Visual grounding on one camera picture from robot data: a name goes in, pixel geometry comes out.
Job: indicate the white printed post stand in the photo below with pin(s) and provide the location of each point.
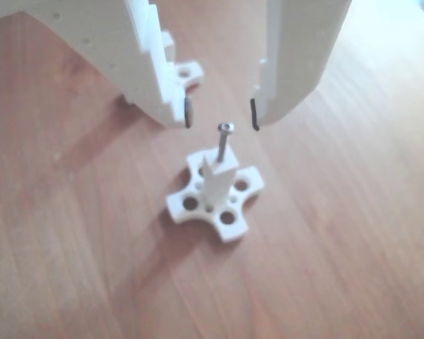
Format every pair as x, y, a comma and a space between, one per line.
219, 183
189, 70

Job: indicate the silver metal screw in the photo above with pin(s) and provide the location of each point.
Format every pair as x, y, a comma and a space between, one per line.
225, 127

